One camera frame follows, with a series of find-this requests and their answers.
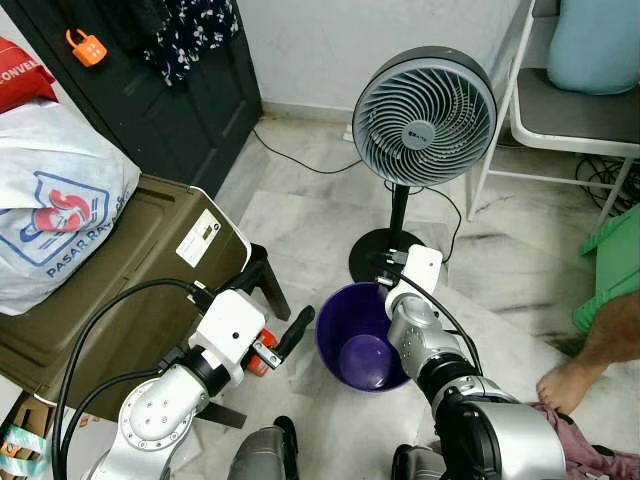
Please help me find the red packet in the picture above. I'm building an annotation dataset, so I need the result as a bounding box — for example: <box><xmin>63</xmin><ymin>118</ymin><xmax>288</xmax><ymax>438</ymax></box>
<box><xmin>245</xmin><ymin>352</ymin><xmax>276</xmax><ymax>378</ymax></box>

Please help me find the black stool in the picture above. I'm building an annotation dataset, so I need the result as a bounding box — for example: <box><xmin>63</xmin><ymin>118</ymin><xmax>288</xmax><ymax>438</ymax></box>
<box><xmin>255</xmin><ymin>243</ymin><xmax>294</xmax><ymax>322</ymax></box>

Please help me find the purple bucket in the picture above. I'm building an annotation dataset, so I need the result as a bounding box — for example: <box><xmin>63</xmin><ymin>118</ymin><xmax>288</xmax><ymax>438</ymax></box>
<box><xmin>315</xmin><ymin>281</ymin><xmax>413</xmax><ymax>394</ymax></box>

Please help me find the grey left robot leg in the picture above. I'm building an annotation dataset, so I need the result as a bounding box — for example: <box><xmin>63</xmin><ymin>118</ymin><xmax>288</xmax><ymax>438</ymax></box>
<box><xmin>228</xmin><ymin>415</ymin><xmax>300</xmax><ymax>480</ymax></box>

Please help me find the grey robot leg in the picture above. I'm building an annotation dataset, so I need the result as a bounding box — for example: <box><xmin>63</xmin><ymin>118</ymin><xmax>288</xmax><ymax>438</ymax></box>
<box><xmin>228</xmin><ymin>415</ymin><xmax>300</xmax><ymax>480</ymax></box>
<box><xmin>392</xmin><ymin>445</ymin><xmax>448</xmax><ymax>480</ymax></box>

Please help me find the olive brown storage box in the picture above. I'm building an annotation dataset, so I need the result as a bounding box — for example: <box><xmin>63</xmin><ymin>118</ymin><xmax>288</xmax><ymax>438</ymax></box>
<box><xmin>0</xmin><ymin>174</ymin><xmax>253</xmax><ymax>399</ymax></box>

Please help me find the black door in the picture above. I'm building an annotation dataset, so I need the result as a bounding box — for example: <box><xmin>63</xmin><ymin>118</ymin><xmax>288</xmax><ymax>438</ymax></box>
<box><xmin>5</xmin><ymin>0</ymin><xmax>264</xmax><ymax>198</ymax></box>

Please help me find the grey right robot leg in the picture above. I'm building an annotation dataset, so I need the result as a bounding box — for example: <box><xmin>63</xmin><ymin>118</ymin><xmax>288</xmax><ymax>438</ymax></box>
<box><xmin>392</xmin><ymin>445</ymin><xmax>448</xmax><ymax>480</ymax></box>

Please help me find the white printed plastic bag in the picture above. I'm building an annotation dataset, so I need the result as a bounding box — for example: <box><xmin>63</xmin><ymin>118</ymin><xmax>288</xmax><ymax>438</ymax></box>
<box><xmin>0</xmin><ymin>98</ymin><xmax>142</xmax><ymax>317</ymax></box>

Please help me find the person in black shorts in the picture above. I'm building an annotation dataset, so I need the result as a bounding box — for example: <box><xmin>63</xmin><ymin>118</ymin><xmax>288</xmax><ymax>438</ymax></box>
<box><xmin>536</xmin><ymin>290</ymin><xmax>640</xmax><ymax>417</ymax></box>

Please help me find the green plastic stool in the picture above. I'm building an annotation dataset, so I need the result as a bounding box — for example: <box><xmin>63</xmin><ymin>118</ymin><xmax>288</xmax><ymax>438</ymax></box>
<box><xmin>572</xmin><ymin>205</ymin><xmax>640</xmax><ymax>334</ymax></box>

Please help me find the white folding chair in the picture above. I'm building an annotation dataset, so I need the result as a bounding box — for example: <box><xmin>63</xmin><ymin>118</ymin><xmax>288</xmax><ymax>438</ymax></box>
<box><xmin>465</xmin><ymin>0</ymin><xmax>640</xmax><ymax>227</ymax></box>

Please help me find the dark floral garment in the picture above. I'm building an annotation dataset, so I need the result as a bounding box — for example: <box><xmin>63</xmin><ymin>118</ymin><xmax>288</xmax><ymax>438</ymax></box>
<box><xmin>128</xmin><ymin>0</ymin><xmax>242</xmax><ymax>87</ymax></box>

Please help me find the brown cardboard box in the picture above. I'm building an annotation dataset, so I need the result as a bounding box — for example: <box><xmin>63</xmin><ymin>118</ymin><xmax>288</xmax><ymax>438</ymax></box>
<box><xmin>0</xmin><ymin>390</ymin><xmax>63</xmax><ymax>480</ymax></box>

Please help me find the mauve crumpled cloth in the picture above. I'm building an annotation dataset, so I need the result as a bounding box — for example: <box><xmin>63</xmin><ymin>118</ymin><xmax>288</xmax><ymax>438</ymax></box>
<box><xmin>530</xmin><ymin>400</ymin><xmax>640</xmax><ymax>480</ymax></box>

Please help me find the orange padlock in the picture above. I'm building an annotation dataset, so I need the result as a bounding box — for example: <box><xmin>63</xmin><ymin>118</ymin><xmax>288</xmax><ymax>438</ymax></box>
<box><xmin>66</xmin><ymin>28</ymin><xmax>108</xmax><ymax>69</ymax></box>

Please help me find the red bag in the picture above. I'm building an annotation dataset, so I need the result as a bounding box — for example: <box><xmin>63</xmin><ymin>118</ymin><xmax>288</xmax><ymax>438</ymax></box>
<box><xmin>0</xmin><ymin>35</ymin><xmax>59</xmax><ymax>114</ymax></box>

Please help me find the light blue cushion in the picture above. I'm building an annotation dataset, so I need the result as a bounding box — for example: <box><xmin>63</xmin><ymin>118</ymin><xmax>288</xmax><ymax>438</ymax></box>
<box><xmin>546</xmin><ymin>0</ymin><xmax>640</xmax><ymax>97</ymax></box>

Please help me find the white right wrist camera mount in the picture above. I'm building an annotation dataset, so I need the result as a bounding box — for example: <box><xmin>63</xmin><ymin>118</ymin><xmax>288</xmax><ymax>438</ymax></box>
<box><xmin>384</xmin><ymin>245</ymin><xmax>445</xmax><ymax>319</ymax></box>

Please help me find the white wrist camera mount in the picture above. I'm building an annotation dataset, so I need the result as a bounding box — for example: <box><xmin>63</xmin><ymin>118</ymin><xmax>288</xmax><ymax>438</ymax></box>
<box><xmin>183</xmin><ymin>288</ymin><xmax>267</xmax><ymax>388</ymax></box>
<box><xmin>384</xmin><ymin>245</ymin><xmax>445</xmax><ymax>319</ymax></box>

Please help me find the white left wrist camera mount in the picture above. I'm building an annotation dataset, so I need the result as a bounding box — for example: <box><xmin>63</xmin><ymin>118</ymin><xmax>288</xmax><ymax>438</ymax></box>
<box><xmin>183</xmin><ymin>288</ymin><xmax>267</xmax><ymax>388</ymax></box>

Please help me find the black fan power cable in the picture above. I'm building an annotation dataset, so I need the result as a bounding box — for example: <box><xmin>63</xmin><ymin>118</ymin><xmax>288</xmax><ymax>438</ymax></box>
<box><xmin>250</xmin><ymin>123</ymin><xmax>464</xmax><ymax>266</ymax></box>

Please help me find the grey pedestal fan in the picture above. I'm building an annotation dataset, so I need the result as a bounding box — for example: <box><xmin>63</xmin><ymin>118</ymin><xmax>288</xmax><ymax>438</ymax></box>
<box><xmin>348</xmin><ymin>45</ymin><xmax>499</xmax><ymax>285</ymax></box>

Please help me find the black cable bundle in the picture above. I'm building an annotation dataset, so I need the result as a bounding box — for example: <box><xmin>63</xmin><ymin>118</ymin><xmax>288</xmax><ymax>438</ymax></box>
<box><xmin>573</xmin><ymin>153</ymin><xmax>640</xmax><ymax>217</ymax></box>

